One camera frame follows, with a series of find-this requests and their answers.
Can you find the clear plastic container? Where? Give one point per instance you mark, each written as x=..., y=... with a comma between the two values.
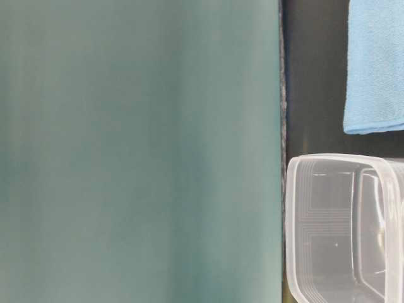
x=344, y=228

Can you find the blue folded towel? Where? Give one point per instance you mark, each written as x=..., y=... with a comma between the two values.
x=374, y=98

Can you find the green backdrop curtain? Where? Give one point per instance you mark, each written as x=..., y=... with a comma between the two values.
x=140, y=151

